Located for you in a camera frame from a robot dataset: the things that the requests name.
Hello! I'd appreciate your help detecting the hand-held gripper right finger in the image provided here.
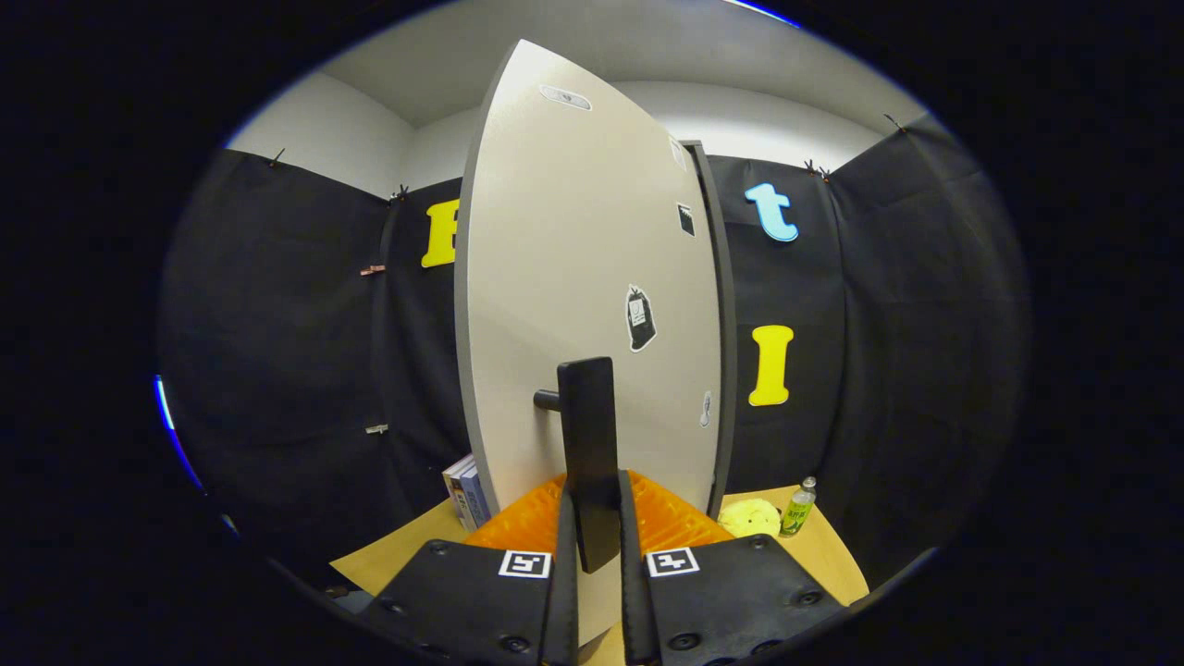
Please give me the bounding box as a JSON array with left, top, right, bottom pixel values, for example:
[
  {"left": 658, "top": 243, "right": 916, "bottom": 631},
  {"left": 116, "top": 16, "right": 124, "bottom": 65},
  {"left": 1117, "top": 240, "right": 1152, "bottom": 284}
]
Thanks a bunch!
[{"left": 615, "top": 469, "right": 847, "bottom": 666}]

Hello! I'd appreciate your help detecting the yellow plush toy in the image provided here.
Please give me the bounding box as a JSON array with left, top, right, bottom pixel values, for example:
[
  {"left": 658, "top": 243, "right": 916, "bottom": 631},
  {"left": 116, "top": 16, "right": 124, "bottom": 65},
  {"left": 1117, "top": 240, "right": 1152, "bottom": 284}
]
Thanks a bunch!
[{"left": 718, "top": 498, "right": 783, "bottom": 540}]

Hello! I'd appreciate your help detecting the grey shoe cabinet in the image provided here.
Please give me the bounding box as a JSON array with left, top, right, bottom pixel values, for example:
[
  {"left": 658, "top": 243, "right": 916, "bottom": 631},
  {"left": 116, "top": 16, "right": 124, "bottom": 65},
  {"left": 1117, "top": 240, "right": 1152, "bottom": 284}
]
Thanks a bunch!
[{"left": 684, "top": 139, "right": 739, "bottom": 519}]

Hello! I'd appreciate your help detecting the white book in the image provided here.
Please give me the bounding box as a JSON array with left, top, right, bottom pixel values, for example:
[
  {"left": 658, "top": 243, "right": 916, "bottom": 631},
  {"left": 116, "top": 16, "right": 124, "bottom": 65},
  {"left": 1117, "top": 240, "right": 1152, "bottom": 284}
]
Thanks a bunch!
[{"left": 442, "top": 453, "right": 477, "bottom": 530}]

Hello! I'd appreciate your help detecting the beige shoe cabinet door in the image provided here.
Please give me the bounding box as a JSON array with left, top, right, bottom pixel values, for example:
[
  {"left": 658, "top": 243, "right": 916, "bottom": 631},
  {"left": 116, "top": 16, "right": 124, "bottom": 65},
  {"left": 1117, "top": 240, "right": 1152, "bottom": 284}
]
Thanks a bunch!
[{"left": 453, "top": 39, "right": 724, "bottom": 648}]

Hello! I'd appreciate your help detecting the black cabinet door handle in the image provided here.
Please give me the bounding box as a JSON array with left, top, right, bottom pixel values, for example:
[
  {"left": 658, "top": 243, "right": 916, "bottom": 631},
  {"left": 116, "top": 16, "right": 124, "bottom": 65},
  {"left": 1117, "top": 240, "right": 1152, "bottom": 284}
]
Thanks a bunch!
[{"left": 534, "top": 357, "right": 623, "bottom": 574}]

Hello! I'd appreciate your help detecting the black backdrop cloth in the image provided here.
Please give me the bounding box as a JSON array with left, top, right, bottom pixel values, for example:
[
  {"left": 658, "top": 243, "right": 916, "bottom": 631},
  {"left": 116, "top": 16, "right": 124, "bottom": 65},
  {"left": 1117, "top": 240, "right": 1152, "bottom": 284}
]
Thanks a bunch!
[{"left": 157, "top": 116, "right": 1032, "bottom": 593}]

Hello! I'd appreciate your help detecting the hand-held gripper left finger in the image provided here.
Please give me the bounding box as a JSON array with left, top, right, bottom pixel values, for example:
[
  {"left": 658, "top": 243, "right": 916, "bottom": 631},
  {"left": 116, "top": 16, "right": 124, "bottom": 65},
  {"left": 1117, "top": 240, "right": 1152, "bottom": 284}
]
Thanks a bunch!
[{"left": 365, "top": 470, "right": 579, "bottom": 666}]

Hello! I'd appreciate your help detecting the green drink bottle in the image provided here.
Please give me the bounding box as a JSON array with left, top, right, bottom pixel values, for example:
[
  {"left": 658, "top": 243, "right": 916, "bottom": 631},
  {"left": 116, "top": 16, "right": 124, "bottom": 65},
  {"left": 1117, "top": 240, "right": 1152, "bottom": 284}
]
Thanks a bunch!
[{"left": 780, "top": 476, "right": 818, "bottom": 538}]

